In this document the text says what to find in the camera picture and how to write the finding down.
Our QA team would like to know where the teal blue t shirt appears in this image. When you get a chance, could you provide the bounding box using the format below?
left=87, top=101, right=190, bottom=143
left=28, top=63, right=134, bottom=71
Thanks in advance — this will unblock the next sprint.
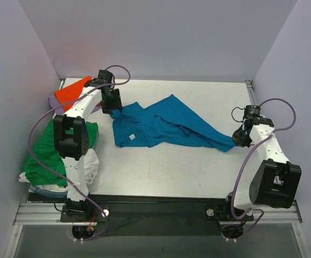
left=110, top=95, right=236, bottom=152

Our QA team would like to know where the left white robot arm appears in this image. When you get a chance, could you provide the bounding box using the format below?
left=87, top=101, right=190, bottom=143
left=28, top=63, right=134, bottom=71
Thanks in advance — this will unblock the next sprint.
left=53, top=70, right=122, bottom=221

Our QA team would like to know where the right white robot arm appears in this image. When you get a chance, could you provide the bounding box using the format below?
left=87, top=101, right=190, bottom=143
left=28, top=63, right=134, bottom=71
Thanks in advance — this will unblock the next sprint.
left=221, top=105, right=301, bottom=219

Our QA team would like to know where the folded orange t shirt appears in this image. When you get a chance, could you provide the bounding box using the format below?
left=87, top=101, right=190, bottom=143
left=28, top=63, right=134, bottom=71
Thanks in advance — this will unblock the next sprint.
left=54, top=76, right=92, bottom=104

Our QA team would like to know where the folded lavender t shirt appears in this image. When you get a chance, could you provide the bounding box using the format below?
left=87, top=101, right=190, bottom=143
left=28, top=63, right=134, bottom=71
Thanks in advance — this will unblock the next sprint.
left=48, top=94, right=65, bottom=114

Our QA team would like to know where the white t shirt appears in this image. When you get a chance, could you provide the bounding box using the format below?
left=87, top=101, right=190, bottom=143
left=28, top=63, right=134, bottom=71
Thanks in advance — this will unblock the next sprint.
left=18, top=147, right=100, bottom=192

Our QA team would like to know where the green t shirt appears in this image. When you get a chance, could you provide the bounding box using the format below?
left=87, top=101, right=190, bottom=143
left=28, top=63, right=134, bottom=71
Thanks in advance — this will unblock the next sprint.
left=22, top=121, right=100, bottom=187

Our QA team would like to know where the light blue t shirt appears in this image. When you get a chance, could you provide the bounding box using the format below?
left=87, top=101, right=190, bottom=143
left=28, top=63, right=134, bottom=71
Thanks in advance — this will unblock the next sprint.
left=29, top=184, right=67, bottom=199

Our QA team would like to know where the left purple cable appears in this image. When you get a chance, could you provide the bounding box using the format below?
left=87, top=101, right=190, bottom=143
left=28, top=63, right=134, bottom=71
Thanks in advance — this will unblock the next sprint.
left=27, top=64, right=131, bottom=241

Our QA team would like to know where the purple cable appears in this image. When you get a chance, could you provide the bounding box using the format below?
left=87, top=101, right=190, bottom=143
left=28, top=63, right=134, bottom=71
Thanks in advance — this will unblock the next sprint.
left=221, top=98, right=296, bottom=241
left=27, top=64, right=131, bottom=241

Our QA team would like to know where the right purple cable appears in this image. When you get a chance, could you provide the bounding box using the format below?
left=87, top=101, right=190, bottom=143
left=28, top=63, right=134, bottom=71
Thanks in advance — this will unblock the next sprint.
left=221, top=98, right=296, bottom=241

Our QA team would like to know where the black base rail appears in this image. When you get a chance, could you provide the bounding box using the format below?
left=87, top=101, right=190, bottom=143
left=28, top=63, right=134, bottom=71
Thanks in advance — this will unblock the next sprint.
left=27, top=193, right=256, bottom=237

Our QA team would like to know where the aluminium front frame rail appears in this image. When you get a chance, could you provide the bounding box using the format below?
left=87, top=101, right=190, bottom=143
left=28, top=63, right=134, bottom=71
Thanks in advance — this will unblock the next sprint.
left=13, top=203, right=302, bottom=225

